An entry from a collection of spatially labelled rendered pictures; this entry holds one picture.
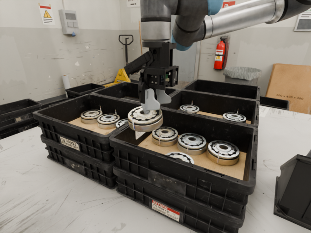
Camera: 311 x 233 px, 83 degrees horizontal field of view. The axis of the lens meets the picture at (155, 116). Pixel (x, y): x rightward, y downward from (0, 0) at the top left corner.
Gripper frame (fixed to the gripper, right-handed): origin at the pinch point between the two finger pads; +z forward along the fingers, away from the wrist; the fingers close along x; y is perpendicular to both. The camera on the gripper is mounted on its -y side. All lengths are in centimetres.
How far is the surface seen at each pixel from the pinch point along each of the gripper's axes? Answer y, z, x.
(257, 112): 26.4, 7.0, 36.2
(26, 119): -156, 50, 13
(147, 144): -5.4, 16.7, 4.6
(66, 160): -32.4, 24.3, -14.0
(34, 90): -325, 68, 89
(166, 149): 2.5, 16.8, 6.0
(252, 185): 31.1, 6.9, -6.9
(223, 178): 25.6, 6.8, -8.4
